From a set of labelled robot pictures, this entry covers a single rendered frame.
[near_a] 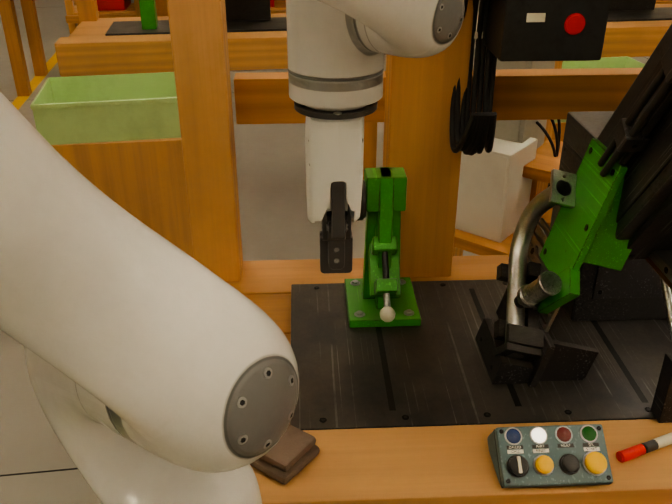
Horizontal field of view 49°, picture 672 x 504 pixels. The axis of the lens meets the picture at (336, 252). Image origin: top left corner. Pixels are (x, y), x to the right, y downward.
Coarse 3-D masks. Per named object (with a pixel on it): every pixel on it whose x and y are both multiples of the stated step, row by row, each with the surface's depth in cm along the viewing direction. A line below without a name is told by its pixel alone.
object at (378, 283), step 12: (372, 240) 130; (396, 240) 129; (372, 252) 131; (384, 252) 130; (396, 252) 132; (372, 264) 131; (384, 264) 129; (396, 264) 131; (372, 276) 131; (384, 276) 129; (396, 276) 131; (372, 288) 130; (384, 288) 127; (396, 288) 127
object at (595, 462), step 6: (588, 456) 98; (594, 456) 98; (600, 456) 98; (588, 462) 98; (594, 462) 98; (600, 462) 98; (606, 462) 98; (588, 468) 98; (594, 468) 98; (600, 468) 98
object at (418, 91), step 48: (192, 0) 124; (192, 48) 127; (192, 96) 131; (432, 96) 134; (192, 144) 136; (384, 144) 145; (432, 144) 138; (192, 192) 140; (432, 192) 143; (192, 240) 145; (240, 240) 153; (432, 240) 148
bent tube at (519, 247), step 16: (560, 176) 112; (576, 176) 113; (544, 192) 115; (560, 192) 116; (528, 208) 120; (544, 208) 117; (528, 224) 121; (512, 240) 124; (528, 240) 122; (512, 256) 123; (512, 272) 121; (512, 288) 120; (512, 304) 119; (512, 320) 118
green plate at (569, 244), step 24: (600, 144) 109; (600, 168) 106; (624, 168) 101; (576, 192) 112; (600, 192) 105; (576, 216) 111; (600, 216) 104; (552, 240) 117; (576, 240) 109; (600, 240) 108; (624, 240) 108; (552, 264) 115; (576, 264) 108; (600, 264) 110
